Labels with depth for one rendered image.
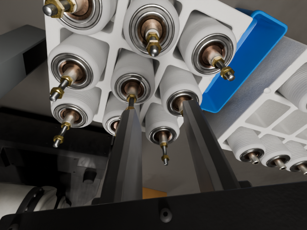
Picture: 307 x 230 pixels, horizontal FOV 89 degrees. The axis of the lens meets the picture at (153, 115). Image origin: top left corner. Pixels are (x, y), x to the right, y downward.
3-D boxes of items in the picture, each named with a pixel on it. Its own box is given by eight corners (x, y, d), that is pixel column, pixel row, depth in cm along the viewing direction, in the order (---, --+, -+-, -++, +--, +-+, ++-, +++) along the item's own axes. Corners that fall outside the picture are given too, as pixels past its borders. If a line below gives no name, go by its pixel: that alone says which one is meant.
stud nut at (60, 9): (49, -7, 17) (45, -6, 16) (66, 3, 18) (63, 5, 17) (46, 12, 18) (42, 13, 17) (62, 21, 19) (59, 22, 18)
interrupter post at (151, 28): (152, 19, 25) (153, 23, 23) (161, 31, 26) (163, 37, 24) (141, 29, 26) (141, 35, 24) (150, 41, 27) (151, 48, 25)
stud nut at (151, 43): (163, 50, 20) (163, 52, 20) (151, 57, 21) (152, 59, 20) (155, 36, 19) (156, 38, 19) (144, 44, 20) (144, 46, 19)
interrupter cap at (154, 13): (154, -10, 23) (155, -10, 22) (182, 33, 27) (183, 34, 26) (119, 28, 26) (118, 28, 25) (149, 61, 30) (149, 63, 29)
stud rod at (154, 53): (156, 36, 24) (160, 54, 19) (151, 40, 25) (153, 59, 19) (153, 30, 24) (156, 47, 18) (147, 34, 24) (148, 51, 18)
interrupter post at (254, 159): (251, 156, 53) (256, 165, 50) (245, 155, 52) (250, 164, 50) (256, 152, 51) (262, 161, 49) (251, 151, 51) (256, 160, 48)
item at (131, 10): (151, -23, 35) (156, -24, 21) (176, 15, 40) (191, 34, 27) (122, 10, 39) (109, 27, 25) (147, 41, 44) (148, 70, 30)
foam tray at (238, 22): (167, 107, 69) (172, 138, 55) (72, 81, 59) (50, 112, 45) (221, 6, 45) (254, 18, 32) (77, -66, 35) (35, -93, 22)
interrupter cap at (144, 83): (111, 72, 31) (110, 74, 30) (150, 71, 31) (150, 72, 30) (118, 103, 36) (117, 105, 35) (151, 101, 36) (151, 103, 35)
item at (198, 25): (165, 33, 43) (175, 59, 29) (191, -1, 38) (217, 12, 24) (189, 55, 47) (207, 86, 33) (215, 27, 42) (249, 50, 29)
